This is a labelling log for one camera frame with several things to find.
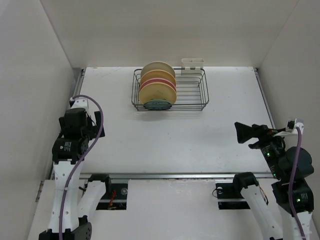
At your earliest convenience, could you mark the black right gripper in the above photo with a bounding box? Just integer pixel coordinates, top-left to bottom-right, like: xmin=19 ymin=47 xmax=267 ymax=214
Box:
xmin=234 ymin=120 xmax=287 ymax=178

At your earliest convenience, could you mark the small teal patterned plate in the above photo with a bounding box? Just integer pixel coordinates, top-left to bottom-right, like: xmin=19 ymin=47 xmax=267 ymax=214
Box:
xmin=143 ymin=99 xmax=172 ymax=111

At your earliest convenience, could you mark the yellow plate front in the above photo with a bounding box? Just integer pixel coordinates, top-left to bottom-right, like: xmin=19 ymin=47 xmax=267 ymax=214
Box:
xmin=139 ymin=83 xmax=177 ymax=104

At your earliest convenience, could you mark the yellow plate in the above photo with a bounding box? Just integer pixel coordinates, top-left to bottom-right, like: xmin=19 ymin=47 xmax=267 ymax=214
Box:
xmin=139 ymin=83 xmax=177 ymax=104
xmin=140 ymin=69 xmax=176 ymax=85

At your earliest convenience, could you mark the black wire dish rack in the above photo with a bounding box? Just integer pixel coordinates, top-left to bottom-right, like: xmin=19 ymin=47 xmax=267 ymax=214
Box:
xmin=131 ymin=67 xmax=210 ymax=111

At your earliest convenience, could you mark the pink plate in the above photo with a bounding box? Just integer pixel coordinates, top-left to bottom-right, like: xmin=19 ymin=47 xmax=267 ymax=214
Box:
xmin=139 ymin=78 xmax=177 ymax=92

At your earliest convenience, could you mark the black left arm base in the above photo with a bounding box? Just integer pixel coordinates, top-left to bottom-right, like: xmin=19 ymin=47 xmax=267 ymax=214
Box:
xmin=96 ymin=179 xmax=129 ymax=211

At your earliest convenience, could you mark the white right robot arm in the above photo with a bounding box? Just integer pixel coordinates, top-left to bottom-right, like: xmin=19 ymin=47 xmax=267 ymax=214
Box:
xmin=231 ymin=118 xmax=314 ymax=240

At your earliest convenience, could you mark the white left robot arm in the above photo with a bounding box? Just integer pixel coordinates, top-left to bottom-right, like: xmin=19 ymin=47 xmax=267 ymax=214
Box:
xmin=38 ymin=107 xmax=112 ymax=240

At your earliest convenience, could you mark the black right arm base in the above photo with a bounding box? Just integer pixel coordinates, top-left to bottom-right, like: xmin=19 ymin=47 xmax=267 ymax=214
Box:
xmin=212 ymin=181 xmax=269 ymax=210

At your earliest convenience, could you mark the yellow plate middle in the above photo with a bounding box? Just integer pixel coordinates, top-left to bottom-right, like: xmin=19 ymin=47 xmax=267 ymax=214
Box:
xmin=140 ymin=69 xmax=176 ymax=85

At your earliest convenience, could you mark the cream plate rear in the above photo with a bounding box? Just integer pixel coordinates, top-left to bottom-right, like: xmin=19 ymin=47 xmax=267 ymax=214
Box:
xmin=140 ymin=61 xmax=176 ymax=78

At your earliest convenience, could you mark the white cutlery holder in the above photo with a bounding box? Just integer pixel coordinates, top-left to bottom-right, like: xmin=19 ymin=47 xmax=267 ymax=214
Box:
xmin=181 ymin=58 xmax=205 ymax=74

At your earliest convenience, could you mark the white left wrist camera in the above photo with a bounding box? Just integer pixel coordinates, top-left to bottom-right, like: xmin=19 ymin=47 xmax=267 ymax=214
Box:
xmin=69 ymin=97 xmax=89 ymax=112

